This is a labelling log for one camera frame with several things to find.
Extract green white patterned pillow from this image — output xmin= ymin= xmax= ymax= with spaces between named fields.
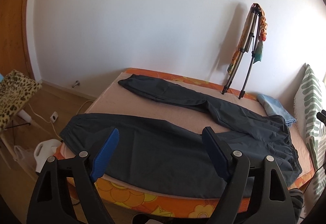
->
xmin=294 ymin=64 xmax=325 ymax=200

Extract folded metal tripod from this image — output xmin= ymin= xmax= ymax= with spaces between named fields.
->
xmin=221 ymin=3 xmax=263 ymax=99

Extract white power cable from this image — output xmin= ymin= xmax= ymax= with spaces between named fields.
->
xmin=28 ymin=100 xmax=95 ymax=141

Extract dark grey pants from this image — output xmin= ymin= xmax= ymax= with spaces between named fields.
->
xmin=60 ymin=75 xmax=302 ymax=198

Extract colourful patterned scarf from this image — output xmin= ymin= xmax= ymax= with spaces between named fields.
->
xmin=227 ymin=3 xmax=268 ymax=75

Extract leopard print cushion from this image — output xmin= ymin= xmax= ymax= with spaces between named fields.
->
xmin=0 ymin=70 xmax=41 ymax=132

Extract folded light blue jeans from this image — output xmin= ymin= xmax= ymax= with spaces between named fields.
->
xmin=257 ymin=94 xmax=297 ymax=127

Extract white wall socket adapter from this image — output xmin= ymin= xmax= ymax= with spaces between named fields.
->
xmin=50 ymin=111 xmax=58 ymax=123

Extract white handheld appliance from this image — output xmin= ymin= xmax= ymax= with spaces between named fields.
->
xmin=34 ymin=139 xmax=61 ymax=173

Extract wooden door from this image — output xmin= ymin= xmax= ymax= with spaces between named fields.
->
xmin=1 ymin=0 xmax=34 ymax=79

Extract metal door stopper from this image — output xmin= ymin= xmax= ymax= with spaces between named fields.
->
xmin=72 ymin=80 xmax=80 ymax=88

